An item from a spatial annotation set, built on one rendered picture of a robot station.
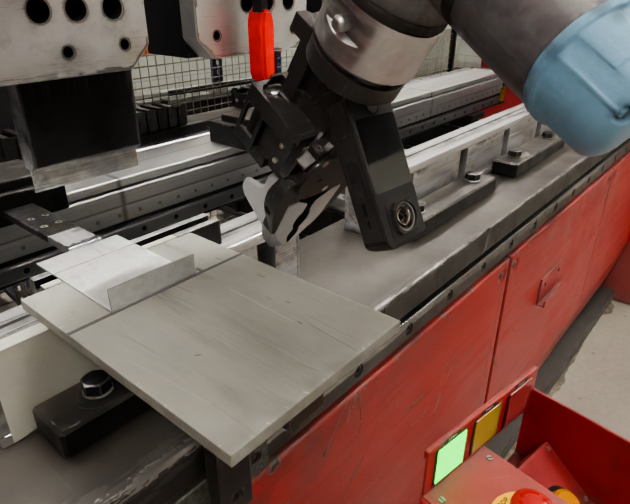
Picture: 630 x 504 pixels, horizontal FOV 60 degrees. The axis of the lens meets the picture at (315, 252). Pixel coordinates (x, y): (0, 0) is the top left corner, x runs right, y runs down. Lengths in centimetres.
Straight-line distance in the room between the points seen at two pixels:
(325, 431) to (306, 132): 41
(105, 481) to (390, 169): 34
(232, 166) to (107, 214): 24
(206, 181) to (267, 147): 50
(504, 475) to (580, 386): 149
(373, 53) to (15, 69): 25
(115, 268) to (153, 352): 14
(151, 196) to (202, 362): 51
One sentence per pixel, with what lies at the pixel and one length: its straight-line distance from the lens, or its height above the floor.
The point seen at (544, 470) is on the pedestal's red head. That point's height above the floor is 74.
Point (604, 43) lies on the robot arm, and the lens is 27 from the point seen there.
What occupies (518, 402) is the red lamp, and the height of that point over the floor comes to 81.
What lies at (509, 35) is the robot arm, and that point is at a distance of 29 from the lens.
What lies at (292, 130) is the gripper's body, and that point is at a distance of 40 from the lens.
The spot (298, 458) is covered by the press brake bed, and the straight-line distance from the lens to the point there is 68.
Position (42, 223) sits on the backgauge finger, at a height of 100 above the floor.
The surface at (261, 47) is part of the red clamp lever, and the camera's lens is 54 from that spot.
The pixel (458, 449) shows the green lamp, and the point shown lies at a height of 81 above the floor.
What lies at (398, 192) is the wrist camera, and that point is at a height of 110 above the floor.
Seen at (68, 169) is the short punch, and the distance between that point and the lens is 53.
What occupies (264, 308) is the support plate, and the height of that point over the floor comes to 100.
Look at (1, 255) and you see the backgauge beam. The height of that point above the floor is 93.
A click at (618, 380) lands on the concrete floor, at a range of 221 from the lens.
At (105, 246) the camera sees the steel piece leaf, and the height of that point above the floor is 100.
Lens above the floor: 124
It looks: 26 degrees down
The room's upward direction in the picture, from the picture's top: straight up
